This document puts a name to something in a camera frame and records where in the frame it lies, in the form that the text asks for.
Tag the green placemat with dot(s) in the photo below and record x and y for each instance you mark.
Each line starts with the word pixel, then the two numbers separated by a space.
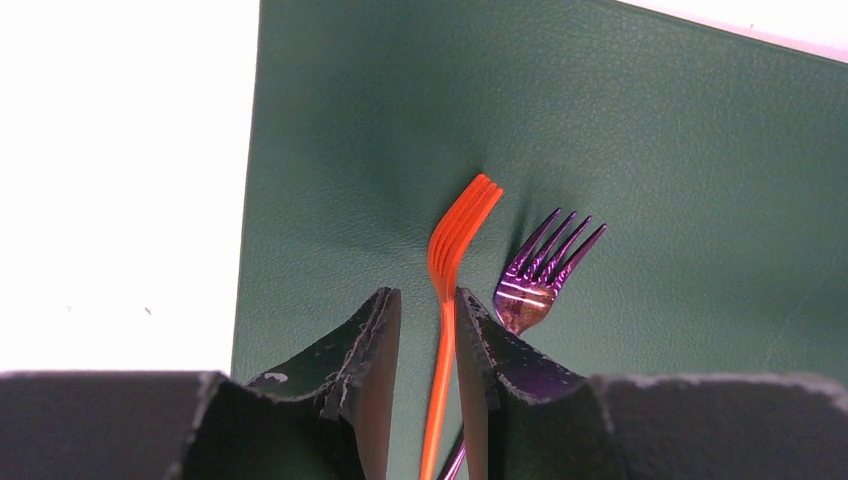
pixel 718 164

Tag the orange plastic fork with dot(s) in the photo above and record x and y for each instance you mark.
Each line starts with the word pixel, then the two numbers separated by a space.
pixel 446 248

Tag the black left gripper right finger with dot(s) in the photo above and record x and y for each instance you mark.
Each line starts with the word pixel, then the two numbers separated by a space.
pixel 528 417

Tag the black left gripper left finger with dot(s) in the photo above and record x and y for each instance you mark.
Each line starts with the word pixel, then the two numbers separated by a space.
pixel 325 413

